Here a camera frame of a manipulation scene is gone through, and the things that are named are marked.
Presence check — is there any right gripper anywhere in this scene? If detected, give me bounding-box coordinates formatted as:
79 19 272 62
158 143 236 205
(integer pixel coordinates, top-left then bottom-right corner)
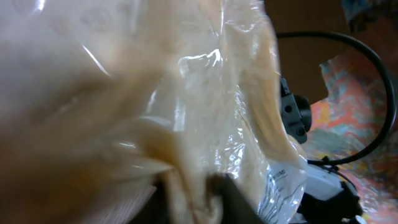
280 78 312 144

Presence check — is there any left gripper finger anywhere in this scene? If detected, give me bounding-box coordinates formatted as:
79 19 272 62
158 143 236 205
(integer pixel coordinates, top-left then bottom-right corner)
206 174 264 224

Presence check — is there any right black cable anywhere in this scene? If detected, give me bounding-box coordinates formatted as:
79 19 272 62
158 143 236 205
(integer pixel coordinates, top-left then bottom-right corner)
275 30 397 167

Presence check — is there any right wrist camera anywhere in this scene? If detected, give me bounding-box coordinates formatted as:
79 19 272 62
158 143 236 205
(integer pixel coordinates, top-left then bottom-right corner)
305 165 343 201

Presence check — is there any beige snack pouch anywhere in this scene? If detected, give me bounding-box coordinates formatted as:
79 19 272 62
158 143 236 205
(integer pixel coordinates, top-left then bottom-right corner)
1 0 307 223

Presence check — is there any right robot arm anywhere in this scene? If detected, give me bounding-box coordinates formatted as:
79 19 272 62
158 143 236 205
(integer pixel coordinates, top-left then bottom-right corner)
280 78 365 224

